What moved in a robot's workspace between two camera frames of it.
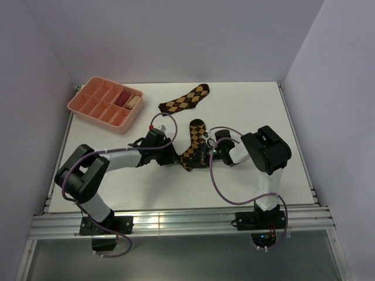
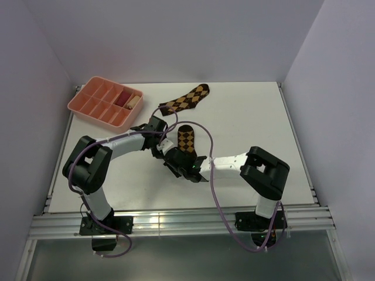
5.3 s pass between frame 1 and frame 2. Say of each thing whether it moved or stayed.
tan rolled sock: stayed
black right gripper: moved
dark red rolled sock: stayed
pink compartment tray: stayed
